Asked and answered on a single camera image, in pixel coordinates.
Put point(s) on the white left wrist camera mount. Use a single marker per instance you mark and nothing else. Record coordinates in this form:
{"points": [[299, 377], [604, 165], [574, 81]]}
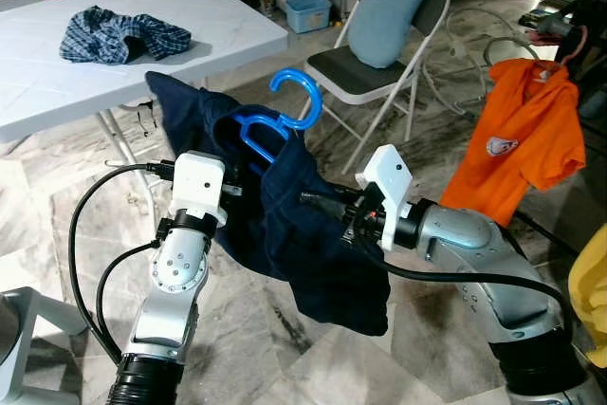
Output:
{"points": [[197, 187]]}

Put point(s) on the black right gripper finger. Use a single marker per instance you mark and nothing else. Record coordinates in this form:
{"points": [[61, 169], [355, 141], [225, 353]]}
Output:
{"points": [[327, 201]]}

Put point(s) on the yellow polo shirt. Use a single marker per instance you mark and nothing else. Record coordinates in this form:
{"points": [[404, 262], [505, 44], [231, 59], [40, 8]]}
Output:
{"points": [[593, 301]]}

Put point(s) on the orange polo shirt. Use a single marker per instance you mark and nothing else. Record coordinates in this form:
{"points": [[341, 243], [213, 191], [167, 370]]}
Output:
{"points": [[512, 139]]}

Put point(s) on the navy blue shirt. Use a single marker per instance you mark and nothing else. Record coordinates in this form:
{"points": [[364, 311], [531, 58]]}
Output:
{"points": [[313, 263]]}

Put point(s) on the white tubular floor stand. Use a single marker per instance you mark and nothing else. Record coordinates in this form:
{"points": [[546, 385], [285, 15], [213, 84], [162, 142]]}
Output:
{"points": [[474, 45]]}

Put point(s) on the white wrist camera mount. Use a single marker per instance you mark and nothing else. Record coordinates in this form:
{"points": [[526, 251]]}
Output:
{"points": [[197, 187], [389, 177]]}

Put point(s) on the blue plaid cloth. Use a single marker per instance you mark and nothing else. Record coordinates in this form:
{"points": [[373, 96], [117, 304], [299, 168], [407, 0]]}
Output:
{"points": [[104, 35]]}

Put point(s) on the light blue cushion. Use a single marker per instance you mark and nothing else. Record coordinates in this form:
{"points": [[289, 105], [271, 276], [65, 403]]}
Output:
{"points": [[394, 7]]}

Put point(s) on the blue plastic hanger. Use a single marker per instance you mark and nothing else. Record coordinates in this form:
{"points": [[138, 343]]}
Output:
{"points": [[317, 101]]}

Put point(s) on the white folding chair grey seat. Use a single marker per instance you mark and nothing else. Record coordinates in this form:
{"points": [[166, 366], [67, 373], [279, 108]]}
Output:
{"points": [[351, 73]]}

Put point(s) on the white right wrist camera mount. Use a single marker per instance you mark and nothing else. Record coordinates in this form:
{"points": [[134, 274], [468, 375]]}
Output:
{"points": [[389, 177]]}

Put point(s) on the small light blue bin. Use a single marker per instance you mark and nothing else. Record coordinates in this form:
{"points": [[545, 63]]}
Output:
{"points": [[308, 16]]}

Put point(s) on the pink plastic hanger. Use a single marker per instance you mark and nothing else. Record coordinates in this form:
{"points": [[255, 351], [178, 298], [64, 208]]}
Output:
{"points": [[580, 40]]}

